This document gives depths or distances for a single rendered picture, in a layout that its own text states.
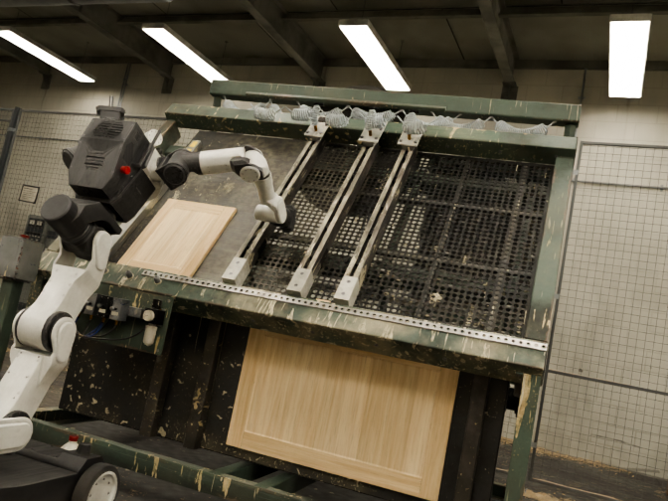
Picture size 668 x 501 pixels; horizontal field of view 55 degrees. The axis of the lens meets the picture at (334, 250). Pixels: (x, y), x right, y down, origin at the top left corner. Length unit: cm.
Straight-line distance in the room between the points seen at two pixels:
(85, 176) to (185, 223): 71
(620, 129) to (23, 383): 660
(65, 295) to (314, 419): 108
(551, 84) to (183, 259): 585
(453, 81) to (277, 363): 596
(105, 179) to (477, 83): 620
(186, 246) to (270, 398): 78
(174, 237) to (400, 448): 137
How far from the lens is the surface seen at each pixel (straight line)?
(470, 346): 233
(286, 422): 274
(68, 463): 249
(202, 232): 300
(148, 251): 300
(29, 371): 242
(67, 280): 246
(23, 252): 295
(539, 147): 316
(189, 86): 992
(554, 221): 282
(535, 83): 802
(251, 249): 275
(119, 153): 248
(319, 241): 275
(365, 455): 265
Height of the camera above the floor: 81
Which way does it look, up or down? 7 degrees up
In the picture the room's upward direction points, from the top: 11 degrees clockwise
